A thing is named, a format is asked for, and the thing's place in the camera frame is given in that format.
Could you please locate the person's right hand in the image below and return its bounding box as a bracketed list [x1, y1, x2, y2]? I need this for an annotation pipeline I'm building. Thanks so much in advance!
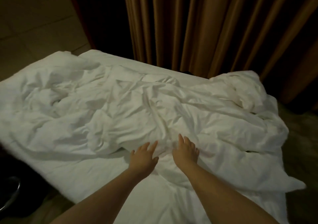
[171, 134, 200, 171]

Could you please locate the person's left hand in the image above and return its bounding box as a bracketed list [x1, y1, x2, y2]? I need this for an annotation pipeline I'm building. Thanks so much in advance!
[128, 140, 160, 180]

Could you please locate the white duvet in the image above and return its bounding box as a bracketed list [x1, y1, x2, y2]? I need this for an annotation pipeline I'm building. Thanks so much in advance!
[0, 51, 306, 192]

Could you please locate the white bed sheet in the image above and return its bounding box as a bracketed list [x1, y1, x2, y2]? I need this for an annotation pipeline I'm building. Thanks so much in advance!
[0, 50, 290, 224]

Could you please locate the person's left forearm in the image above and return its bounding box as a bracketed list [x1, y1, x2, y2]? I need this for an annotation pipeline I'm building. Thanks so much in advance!
[50, 171, 147, 224]

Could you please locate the person's right forearm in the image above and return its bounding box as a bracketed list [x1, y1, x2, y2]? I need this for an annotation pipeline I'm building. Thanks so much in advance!
[181, 164, 279, 224]

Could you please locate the brown curtain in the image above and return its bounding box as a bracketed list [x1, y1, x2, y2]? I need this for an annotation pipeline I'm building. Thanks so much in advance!
[122, 0, 318, 103]

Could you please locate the black trash bin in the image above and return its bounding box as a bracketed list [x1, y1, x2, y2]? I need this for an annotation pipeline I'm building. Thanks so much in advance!
[0, 176, 22, 212]

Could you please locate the dark wooden column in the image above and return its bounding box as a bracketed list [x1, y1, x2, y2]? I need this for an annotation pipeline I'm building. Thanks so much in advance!
[65, 0, 135, 60]

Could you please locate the beige padded headboard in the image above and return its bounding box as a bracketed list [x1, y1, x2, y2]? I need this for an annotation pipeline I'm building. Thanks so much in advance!
[0, 0, 92, 80]

